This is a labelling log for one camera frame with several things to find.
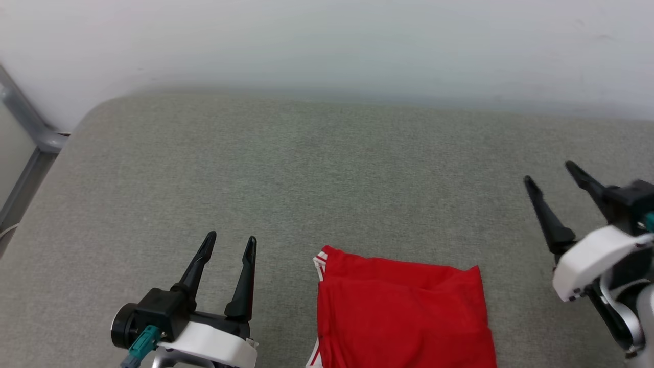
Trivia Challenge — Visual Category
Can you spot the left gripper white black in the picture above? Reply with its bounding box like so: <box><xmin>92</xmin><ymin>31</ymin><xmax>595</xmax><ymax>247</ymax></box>
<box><xmin>111</xmin><ymin>231</ymin><xmax>260</xmax><ymax>368</ymax></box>

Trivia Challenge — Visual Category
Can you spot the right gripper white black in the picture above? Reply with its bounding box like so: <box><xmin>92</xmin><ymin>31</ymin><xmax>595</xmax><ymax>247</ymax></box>
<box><xmin>523</xmin><ymin>160</ymin><xmax>654</xmax><ymax>303</ymax></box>

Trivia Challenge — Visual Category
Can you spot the red and white garment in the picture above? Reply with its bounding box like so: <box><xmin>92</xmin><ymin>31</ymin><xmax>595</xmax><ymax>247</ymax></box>
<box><xmin>306</xmin><ymin>245</ymin><xmax>498</xmax><ymax>368</ymax></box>

